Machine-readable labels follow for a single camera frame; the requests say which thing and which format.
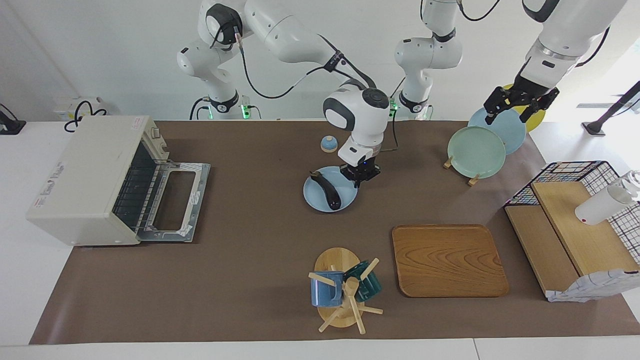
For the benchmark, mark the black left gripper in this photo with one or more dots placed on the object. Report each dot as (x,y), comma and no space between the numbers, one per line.
(522,92)

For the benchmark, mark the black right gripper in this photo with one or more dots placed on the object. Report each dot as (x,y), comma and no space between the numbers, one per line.
(361,172)

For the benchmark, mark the light blue ceramic plate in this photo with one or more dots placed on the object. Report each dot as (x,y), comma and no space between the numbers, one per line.
(510,130)
(345,200)

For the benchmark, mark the dark purple eggplant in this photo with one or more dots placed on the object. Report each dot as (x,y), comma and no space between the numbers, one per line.
(327,192)

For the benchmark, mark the toaster oven glass door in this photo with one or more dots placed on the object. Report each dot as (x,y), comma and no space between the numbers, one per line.
(170,233)

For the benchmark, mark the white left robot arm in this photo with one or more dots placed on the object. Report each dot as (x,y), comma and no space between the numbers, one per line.
(425,55)

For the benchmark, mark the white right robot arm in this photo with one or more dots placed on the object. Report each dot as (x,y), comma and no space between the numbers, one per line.
(290,40)

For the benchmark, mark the cream toaster oven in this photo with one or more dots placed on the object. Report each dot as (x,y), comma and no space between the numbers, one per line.
(85,175)

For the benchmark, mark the yellow plate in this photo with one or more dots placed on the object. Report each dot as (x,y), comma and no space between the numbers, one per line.
(535,120)

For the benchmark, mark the pale green plate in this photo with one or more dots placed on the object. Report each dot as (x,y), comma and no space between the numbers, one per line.
(475,152)

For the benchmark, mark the wooden mug tree stand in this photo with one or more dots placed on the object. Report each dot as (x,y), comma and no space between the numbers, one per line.
(337,260)

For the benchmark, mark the wooden plate rack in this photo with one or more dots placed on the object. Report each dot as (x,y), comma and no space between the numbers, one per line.
(473,180)

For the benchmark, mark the black tripod stand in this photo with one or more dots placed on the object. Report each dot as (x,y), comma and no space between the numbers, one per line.
(607,115)

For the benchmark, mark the dark green mug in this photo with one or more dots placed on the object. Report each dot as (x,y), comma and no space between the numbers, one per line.
(367,285)

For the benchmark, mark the blue mug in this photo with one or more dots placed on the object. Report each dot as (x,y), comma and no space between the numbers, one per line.
(325,292)

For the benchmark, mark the wooden serving tray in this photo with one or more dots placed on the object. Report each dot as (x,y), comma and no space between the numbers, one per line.
(450,260)

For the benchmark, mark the white cup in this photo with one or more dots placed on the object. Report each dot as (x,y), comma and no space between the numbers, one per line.
(602,207)

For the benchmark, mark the brown table mat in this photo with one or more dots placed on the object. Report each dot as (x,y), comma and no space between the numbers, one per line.
(250,275)

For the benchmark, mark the white power strip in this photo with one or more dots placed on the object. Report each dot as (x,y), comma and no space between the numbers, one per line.
(67,107)

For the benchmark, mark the black table clamp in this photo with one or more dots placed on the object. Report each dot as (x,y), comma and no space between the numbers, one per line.
(10,125)

